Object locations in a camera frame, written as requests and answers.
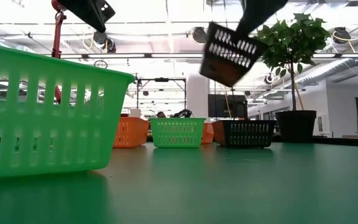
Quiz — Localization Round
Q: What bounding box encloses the black plant pot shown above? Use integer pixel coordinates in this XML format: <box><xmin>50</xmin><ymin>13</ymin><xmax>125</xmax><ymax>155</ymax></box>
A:
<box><xmin>274</xmin><ymin>110</ymin><xmax>318</xmax><ymax>144</ymax></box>

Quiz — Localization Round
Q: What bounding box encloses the wooden plant stake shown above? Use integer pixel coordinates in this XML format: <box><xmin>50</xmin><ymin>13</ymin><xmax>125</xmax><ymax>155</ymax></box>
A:
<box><xmin>293</xmin><ymin>83</ymin><xmax>305</xmax><ymax>111</ymax></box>

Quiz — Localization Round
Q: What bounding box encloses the black plastic slotted basket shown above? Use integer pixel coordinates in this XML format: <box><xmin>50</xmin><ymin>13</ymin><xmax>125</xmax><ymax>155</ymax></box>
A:
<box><xmin>199</xmin><ymin>22</ymin><xmax>269</xmax><ymax>88</ymax></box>
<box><xmin>211</xmin><ymin>119</ymin><xmax>277</xmax><ymax>148</ymax></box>

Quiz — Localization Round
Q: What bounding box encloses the black monitor screen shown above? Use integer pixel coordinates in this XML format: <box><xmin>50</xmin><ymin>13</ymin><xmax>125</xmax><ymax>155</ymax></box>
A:
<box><xmin>208</xmin><ymin>94</ymin><xmax>249</xmax><ymax>119</ymax></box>

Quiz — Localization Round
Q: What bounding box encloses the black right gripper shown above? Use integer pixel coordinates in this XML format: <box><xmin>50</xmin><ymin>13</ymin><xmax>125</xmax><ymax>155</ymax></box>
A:
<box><xmin>235</xmin><ymin>0</ymin><xmax>289</xmax><ymax>37</ymax></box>

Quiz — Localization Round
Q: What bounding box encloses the black metal rig frame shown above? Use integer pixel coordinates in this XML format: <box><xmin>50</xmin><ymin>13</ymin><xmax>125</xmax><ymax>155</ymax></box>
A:
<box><xmin>135</xmin><ymin>77</ymin><xmax>188</xmax><ymax>110</ymax></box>

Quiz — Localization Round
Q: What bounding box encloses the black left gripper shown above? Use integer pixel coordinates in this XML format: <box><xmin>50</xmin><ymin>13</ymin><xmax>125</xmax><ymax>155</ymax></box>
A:
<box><xmin>57</xmin><ymin>0</ymin><xmax>116</xmax><ymax>34</ymax></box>

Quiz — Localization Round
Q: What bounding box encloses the silver ventilation duct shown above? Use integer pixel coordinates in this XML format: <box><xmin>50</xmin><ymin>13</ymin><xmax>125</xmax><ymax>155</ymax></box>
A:
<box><xmin>286</xmin><ymin>35</ymin><xmax>358</xmax><ymax>90</ymax></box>

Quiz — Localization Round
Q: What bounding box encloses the green plastic slotted basket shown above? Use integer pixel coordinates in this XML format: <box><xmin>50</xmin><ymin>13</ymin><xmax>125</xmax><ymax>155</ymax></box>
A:
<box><xmin>0</xmin><ymin>42</ymin><xmax>135</xmax><ymax>180</ymax></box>
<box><xmin>149</xmin><ymin>117</ymin><xmax>206</xmax><ymax>149</ymax></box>

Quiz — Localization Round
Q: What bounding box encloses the yellow cable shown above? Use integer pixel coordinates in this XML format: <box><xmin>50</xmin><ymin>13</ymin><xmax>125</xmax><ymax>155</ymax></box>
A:
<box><xmin>223</xmin><ymin>93</ymin><xmax>232</xmax><ymax>119</ymax></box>

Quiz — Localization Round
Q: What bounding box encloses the black table frame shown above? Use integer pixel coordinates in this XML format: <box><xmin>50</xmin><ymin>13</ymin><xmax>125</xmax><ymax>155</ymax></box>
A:
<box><xmin>146</xmin><ymin>135</ymin><xmax>358</xmax><ymax>148</ymax></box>

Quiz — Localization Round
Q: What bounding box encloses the orange plastic slotted basket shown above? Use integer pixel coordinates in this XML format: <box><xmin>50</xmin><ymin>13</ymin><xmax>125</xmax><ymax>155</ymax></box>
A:
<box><xmin>201</xmin><ymin>122</ymin><xmax>215</xmax><ymax>145</ymax></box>
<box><xmin>112</xmin><ymin>116</ymin><xmax>151</xmax><ymax>149</ymax></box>

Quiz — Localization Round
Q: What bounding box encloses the black curved object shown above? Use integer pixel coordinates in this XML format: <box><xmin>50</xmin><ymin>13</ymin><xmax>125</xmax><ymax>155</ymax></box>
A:
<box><xmin>169</xmin><ymin>109</ymin><xmax>193</xmax><ymax>119</ymax></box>

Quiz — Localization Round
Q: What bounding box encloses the green leafy potted tree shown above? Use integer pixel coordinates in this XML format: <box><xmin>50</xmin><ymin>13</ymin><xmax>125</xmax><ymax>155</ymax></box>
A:
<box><xmin>253</xmin><ymin>12</ymin><xmax>331</xmax><ymax>111</ymax></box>

